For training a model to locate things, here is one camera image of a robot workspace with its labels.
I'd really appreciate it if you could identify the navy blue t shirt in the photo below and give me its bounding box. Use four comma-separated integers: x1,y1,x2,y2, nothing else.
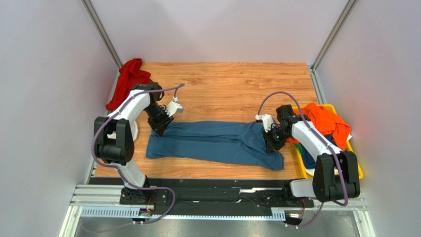
300,144,316,169

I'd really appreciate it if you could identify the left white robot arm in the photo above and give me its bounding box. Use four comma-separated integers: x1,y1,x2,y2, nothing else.
91,82,173,204

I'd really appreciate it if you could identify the aluminium frame rail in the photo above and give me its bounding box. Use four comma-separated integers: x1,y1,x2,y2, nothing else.
60,178,375,237

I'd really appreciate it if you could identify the white t shirt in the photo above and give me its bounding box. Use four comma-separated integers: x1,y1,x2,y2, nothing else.
305,168,338,177

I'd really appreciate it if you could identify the red t shirt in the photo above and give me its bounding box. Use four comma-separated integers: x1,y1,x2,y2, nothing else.
105,58,152,111

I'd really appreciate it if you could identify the orange t shirt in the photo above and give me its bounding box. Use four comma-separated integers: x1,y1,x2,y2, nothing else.
301,103,351,150

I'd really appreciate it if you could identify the teal blue t shirt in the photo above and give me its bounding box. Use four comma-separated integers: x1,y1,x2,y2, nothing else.
145,121,285,171

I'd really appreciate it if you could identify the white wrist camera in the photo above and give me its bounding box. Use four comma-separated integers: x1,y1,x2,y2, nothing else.
165,97,184,117
255,114,275,132

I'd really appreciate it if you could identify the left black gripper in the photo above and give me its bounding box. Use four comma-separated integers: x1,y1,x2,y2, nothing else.
144,104,174,138

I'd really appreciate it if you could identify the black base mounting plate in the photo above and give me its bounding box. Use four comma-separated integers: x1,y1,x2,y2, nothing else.
120,178,314,217

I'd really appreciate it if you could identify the white mesh laundry bag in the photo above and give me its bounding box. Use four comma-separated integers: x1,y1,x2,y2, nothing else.
107,121,138,141

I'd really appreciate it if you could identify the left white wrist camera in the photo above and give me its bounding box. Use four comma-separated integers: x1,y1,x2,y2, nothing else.
165,97,184,117

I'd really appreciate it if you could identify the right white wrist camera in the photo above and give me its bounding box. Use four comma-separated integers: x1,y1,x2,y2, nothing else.
255,114,275,132

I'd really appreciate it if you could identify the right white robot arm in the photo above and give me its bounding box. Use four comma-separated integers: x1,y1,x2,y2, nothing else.
255,105,360,204

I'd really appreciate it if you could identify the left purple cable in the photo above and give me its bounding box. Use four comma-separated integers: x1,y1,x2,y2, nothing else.
91,83,185,225

